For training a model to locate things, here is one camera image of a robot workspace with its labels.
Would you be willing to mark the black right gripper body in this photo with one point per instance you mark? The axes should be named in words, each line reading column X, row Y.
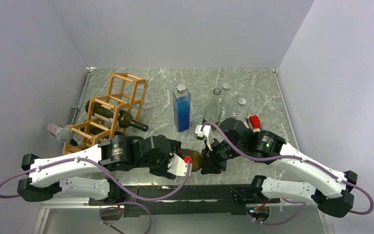
column 221, row 152

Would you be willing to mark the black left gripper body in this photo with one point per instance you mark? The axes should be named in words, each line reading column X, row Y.
column 160, row 166

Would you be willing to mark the green wine bottle gold neck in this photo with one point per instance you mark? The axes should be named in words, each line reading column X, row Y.
column 195, row 158

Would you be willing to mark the clear glass bottle top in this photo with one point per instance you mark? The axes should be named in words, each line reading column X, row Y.
column 213, row 110

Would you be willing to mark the dark green wine bottle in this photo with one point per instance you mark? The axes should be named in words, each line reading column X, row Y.
column 124, row 118

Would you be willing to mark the blue square glass bottle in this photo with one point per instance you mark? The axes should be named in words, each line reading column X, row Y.
column 181, row 107

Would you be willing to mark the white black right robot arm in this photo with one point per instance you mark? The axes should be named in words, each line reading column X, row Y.
column 328, row 189

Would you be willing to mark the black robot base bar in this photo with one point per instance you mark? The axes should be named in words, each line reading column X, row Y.
column 234, row 199

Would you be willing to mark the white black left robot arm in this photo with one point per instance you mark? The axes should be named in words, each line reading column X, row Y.
column 88, row 172

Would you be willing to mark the small clear bottle silver cap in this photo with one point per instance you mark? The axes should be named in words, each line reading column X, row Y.
column 240, row 112

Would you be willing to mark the wooden wine rack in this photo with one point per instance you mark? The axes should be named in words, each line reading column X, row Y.
column 125, row 92

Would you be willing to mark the grey microphone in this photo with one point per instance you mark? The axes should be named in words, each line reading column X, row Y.
column 63, row 134

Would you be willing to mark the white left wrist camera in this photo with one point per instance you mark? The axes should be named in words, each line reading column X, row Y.
column 177, row 166

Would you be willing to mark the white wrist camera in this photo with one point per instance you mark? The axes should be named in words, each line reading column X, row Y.
column 177, row 166
column 204, row 132

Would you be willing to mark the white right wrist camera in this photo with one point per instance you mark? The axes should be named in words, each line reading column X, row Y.
column 204, row 132

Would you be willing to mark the aluminium table edge rail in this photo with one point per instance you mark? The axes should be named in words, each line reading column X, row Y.
column 75, row 109

